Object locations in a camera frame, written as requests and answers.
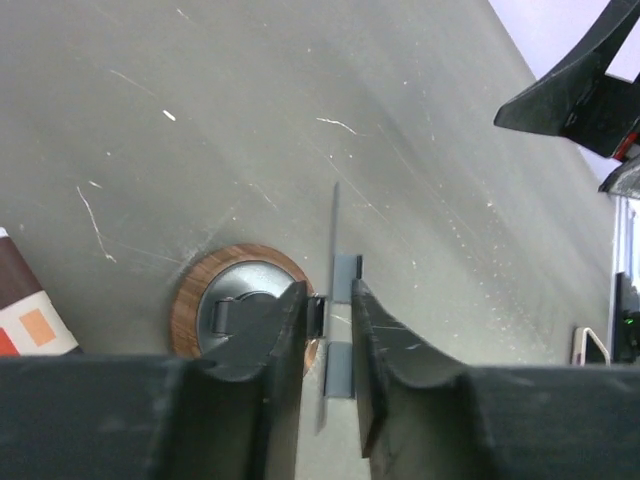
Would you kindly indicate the grey phone stand wooden base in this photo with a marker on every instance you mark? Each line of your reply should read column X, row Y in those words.
column 226, row 289

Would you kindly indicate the colourful patchwork placemat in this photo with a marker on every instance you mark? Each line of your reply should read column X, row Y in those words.
column 30, row 324

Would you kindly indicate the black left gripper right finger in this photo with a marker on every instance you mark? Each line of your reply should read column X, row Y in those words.
column 425, row 415

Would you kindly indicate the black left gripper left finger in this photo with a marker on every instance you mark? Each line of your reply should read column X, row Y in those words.
column 232, row 414

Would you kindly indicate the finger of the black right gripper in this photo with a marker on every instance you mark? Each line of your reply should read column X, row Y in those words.
column 624, row 181
column 577, row 99

